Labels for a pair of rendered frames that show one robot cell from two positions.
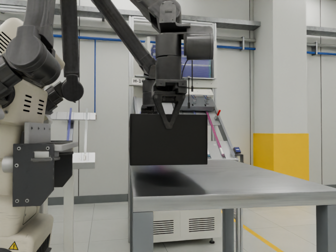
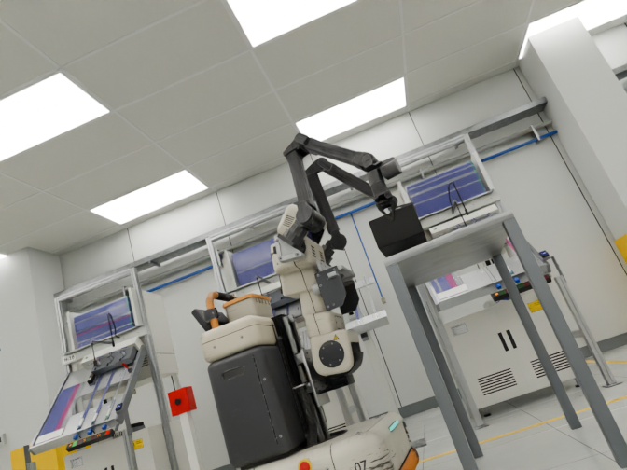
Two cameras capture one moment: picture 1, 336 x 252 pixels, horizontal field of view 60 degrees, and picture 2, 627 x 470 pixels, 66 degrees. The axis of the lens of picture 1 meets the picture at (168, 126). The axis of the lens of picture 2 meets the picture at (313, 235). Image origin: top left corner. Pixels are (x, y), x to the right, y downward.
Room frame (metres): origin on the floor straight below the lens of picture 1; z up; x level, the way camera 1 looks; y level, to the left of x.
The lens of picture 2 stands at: (-1.03, -0.30, 0.44)
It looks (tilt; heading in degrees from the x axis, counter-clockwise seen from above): 18 degrees up; 20
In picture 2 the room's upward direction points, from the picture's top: 19 degrees counter-clockwise
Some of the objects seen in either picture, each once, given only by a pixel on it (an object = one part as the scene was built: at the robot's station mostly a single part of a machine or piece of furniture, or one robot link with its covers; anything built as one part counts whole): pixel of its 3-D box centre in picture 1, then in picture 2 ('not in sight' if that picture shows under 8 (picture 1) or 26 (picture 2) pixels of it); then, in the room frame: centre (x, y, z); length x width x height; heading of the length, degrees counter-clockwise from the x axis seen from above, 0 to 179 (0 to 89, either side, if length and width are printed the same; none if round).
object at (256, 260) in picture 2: not in sight; (268, 260); (2.22, 1.31, 1.52); 0.51 x 0.13 x 0.27; 102
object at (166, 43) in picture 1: (171, 47); (376, 177); (0.64, -0.01, 1.11); 0.07 x 0.06 x 0.07; 85
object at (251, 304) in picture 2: not in sight; (250, 312); (0.82, 0.77, 0.87); 0.23 x 0.15 x 0.11; 8
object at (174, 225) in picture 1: (177, 164); (490, 303); (2.46, -0.08, 0.65); 1.01 x 0.73 x 1.29; 12
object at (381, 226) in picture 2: (156, 137); (404, 242); (0.92, 0.04, 0.91); 0.57 x 0.17 x 0.11; 8
